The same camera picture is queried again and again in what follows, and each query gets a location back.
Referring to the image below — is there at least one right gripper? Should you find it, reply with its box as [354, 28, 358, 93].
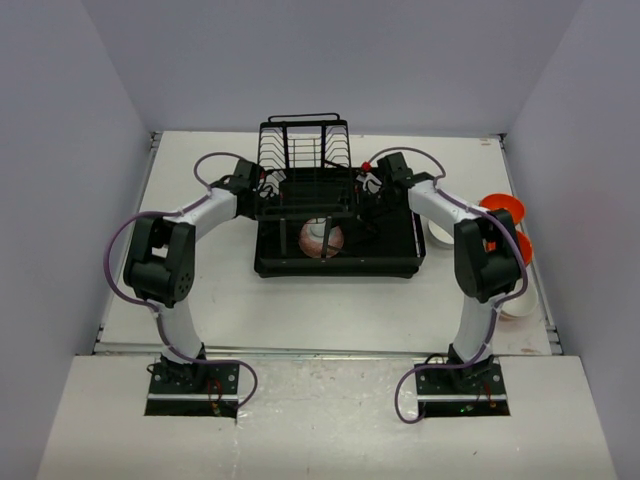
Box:
[326, 181, 402, 245]

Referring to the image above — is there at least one red patterned bowl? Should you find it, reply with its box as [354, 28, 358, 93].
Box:
[298, 218, 344, 258]

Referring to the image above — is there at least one orange white bowl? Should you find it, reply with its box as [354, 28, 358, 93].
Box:
[500, 286, 539, 320]

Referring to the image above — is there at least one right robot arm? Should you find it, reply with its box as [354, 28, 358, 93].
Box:
[354, 147, 528, 393]

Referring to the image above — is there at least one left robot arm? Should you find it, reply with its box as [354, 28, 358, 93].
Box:
[114, 157, 264, 393]

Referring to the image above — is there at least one black dish rack tray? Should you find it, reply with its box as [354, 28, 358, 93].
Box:
[254, 180, 426, 278]

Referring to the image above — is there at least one black wire plate rack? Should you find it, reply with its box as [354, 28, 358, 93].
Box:
[255, 113, 355, 222]

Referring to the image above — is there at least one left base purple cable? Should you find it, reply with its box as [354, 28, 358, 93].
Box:
[199, 357, 259, 409]

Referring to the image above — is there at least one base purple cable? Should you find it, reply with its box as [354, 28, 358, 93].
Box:
[394, 362, 454, 424]
[199, 357, 259, 409]

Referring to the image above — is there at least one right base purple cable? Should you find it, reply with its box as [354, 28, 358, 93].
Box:
[394, 362, 454, 424]

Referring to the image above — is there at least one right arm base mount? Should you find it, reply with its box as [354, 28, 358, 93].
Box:
[415, 354, 510, 419]

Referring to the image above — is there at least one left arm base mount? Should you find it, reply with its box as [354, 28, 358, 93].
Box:
[144, 359, 239, 419]

